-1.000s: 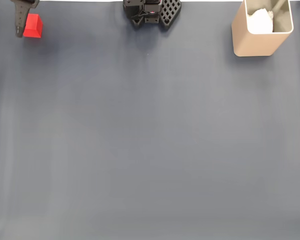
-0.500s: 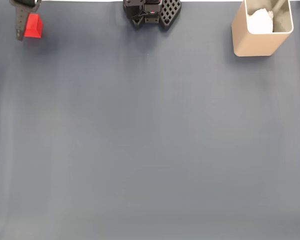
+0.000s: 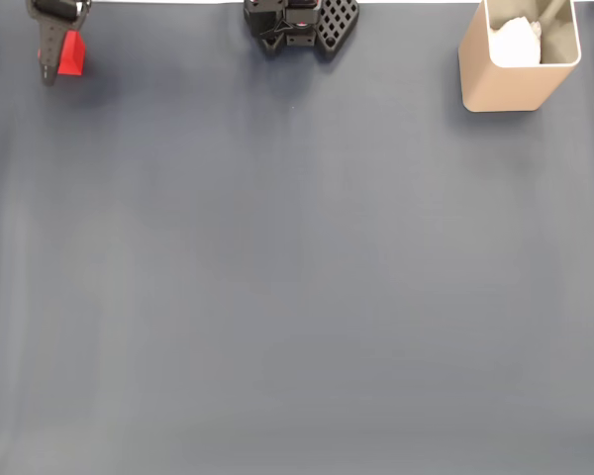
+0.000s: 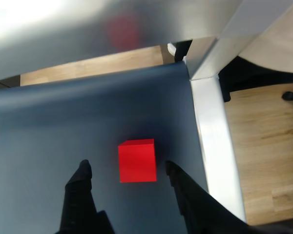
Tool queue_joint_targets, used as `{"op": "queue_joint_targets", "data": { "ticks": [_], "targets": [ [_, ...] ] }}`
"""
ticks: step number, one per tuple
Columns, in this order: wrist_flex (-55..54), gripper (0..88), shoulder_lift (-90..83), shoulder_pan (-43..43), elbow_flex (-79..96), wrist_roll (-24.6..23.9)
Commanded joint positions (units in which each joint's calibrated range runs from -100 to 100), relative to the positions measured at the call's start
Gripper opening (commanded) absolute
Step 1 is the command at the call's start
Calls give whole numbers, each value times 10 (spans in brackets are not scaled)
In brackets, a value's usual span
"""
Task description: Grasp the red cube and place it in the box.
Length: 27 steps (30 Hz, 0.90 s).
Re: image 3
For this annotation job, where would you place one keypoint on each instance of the red cube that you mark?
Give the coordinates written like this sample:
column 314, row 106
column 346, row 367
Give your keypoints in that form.
column 71, row 59

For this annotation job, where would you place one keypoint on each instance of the beige rounded box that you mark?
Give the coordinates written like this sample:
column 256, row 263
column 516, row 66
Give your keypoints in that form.
column 505, row 89

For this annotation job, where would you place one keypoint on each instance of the blue-grey table mat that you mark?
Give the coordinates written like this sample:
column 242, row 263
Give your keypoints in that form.
column 297, row 297

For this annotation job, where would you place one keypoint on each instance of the white crumpled tissue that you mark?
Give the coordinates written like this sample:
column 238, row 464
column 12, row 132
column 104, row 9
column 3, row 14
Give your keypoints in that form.
column 515, row 44

